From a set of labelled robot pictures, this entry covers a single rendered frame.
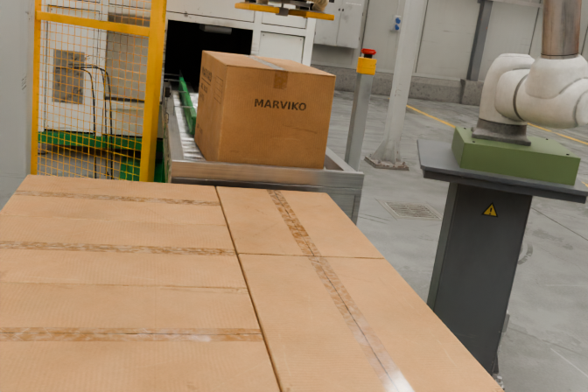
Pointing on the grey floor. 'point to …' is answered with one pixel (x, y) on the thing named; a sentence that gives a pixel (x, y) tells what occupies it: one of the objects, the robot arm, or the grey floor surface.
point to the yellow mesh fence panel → (156, 31)
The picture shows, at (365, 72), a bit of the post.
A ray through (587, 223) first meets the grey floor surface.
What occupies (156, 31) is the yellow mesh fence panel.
